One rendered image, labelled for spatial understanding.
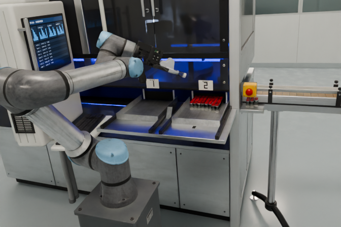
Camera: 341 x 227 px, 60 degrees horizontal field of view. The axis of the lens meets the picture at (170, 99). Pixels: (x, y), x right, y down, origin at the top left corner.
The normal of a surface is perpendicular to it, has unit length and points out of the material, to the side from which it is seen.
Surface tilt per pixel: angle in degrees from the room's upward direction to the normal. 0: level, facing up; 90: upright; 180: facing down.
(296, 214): 0
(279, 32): 90
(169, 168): 90
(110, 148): 7
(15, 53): 90
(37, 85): 68
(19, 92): 79
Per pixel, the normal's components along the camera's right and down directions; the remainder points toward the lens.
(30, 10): 0.98, -0.01
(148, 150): -0.33, 0.33
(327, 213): -0.07, -0.94
